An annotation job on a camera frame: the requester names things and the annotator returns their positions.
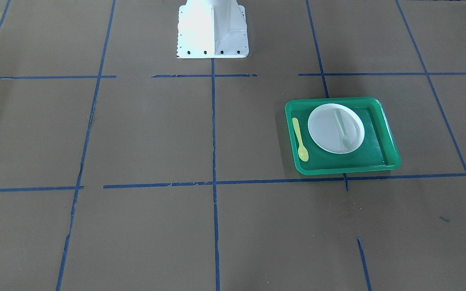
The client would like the pale green plastic fork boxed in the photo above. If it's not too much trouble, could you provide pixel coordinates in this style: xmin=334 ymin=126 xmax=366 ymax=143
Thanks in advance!
xmin=334 ymin=109 xmax=352 ymax=152

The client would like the yellow plastic spoon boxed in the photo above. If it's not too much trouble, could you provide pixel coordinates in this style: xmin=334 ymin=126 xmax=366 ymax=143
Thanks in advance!
xmin=292 ymin=117 xmax=309 ymax=162

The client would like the white round plate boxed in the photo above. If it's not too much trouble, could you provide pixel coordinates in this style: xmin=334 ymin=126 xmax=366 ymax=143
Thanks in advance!
xmin=307 ymin=103 xmax=365 ymax=154

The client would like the green plastic tray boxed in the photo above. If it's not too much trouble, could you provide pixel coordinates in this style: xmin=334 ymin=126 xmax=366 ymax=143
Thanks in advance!
xmin=285 ymin=97 xmax=401 ymax=175

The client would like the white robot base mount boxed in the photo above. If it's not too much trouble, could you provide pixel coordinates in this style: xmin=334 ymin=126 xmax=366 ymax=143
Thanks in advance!
xmin=176 ymin=0 xmax=249 ymax=59

